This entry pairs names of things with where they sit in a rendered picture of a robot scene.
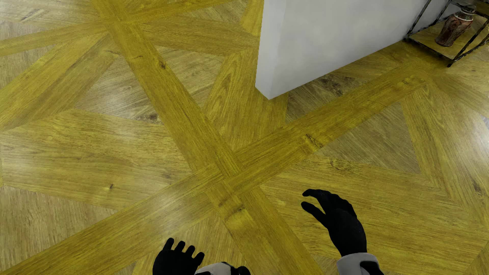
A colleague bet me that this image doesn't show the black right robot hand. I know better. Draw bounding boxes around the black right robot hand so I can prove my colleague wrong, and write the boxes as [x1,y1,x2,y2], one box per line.
[301,189,368,257]

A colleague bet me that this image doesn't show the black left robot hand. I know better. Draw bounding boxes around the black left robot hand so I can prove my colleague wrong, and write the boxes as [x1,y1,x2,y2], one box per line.
[152,238,205,275]

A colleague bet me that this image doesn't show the light gray desk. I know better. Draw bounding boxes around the light gray desk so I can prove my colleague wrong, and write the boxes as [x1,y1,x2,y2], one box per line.
[255,0,461,100]

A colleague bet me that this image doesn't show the brown ceramic vase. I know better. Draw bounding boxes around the brown ceramic vase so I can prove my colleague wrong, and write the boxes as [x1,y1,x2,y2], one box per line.
[435,5,477,47]

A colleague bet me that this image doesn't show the black metal frame shelf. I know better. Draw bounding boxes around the black metal frame shelf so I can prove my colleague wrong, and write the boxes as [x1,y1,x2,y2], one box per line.
[404,0,489,68]

